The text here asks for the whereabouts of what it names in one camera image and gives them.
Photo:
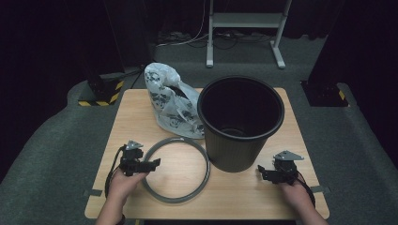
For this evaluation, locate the person's right hand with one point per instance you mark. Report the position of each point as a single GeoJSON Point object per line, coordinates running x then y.
{"type": "Point", "coordinates": [297, 197]}

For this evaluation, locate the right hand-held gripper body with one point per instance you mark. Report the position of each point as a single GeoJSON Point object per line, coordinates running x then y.
{"type": "Point", "coordinates": [286, 170]}

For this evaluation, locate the grey tape strip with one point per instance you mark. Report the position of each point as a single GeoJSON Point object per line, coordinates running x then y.
{"type": "Point", "coordinates": [320, 189]}
{"type": "Point", "coordinates": [93, 192]}

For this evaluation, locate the light grey metal stand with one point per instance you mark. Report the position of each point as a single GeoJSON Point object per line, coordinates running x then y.
{"type": "Point", "coordinates": [247, 19]}

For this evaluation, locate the black ribbed plastic bin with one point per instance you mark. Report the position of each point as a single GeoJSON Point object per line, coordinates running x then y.
{"type": "Point", "coordinates": [231, 153]}

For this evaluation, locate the white printed plastic bag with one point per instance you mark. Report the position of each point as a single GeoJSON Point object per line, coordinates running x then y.
{"type": "Point", "coordinates": [165, 106]}

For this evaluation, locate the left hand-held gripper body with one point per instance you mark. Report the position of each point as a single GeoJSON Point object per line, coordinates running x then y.
{"type": "Point", "coordinates": [131, 159]}

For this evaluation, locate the black post with striped base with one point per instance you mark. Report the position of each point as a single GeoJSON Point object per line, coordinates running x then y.
{"type": "Point", "coordinates": [100, 90]}
{"type": "Point", "coordinates": [322, 93]}

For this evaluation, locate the person's left hand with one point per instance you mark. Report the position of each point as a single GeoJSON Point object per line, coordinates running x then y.
{"type": "Point", "coordinates": [122, 187]}

